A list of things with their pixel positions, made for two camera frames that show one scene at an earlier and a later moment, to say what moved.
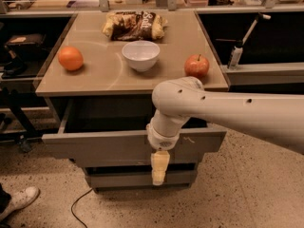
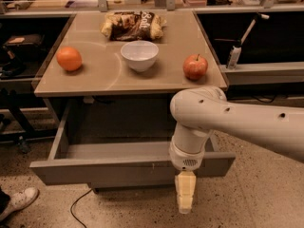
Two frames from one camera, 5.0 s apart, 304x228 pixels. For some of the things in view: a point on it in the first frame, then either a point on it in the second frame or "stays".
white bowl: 142,55 stays
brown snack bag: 134,26 stays
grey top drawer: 113,133 -> 101,161
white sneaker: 20,199 stays
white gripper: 161,139 -> 184,160
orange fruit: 70,58 stays
